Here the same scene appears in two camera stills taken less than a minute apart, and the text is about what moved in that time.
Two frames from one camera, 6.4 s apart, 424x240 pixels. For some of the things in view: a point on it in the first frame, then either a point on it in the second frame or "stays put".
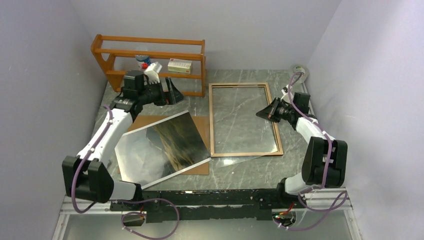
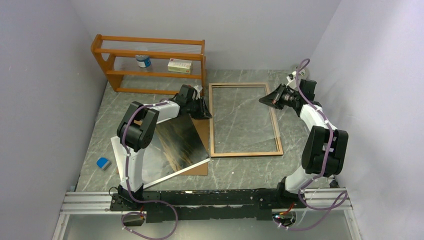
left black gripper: [172, 96] -> [203, 112]
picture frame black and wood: [212, 85] stays put
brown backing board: [202, 123] stays put
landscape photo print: [158, 151] stays put
